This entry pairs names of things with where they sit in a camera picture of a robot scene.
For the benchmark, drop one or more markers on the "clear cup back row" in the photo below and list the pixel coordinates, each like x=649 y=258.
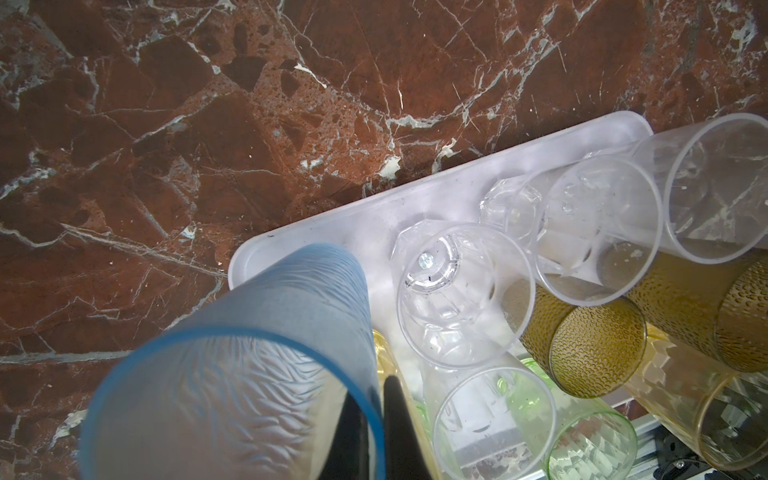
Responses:
x=494 y=421

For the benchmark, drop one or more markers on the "green cup back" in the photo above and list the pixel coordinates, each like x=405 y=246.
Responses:
x=592 y=440

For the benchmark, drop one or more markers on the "light green plastic cup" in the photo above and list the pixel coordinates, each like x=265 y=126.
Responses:
x=424 y=418

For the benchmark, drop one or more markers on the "clear faceted cup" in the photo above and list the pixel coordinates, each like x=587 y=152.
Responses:
x=712 y=178

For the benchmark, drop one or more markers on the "grey-blue plastic cup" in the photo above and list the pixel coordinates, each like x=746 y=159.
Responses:
x=250 y=387

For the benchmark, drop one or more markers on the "yellow plastic cup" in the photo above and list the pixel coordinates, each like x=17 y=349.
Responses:
x=387 y=366

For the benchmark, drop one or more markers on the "amber faceted cup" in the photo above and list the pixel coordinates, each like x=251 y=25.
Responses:
x=718 y=412

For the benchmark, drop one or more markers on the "brown olive textured cup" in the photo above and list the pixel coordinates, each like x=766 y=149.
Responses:
x=718 y=309

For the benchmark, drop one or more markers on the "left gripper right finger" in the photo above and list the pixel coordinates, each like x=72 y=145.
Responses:
x=403 y=456

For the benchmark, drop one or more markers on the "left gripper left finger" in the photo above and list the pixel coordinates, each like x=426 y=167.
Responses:
x=348 y=457

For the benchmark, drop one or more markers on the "lilac plastic tray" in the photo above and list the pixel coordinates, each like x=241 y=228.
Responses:
x=368 y=228

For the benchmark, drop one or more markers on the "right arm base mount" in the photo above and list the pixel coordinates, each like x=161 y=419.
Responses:
x=674 y=458

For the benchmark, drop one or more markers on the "olive green textured cup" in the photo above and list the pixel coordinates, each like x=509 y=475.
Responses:
x=588 y=351

